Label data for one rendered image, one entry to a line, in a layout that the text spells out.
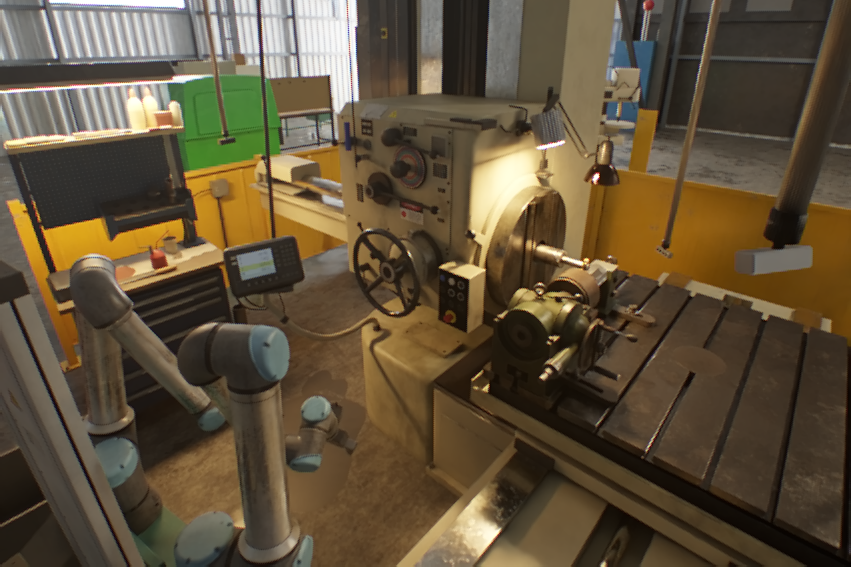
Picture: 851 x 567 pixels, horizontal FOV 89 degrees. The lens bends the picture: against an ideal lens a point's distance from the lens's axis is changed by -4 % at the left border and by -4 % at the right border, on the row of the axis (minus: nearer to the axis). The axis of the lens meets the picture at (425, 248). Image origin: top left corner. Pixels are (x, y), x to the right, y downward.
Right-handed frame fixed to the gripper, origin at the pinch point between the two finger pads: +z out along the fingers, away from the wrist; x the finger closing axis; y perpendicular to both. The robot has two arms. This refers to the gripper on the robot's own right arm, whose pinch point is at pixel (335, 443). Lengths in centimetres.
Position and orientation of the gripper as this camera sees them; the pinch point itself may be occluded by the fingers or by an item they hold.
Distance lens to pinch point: 187.7
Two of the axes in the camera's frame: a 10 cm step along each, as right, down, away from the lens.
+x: 9.3, 2.5, -2.8
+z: 0.5, 6.7, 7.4
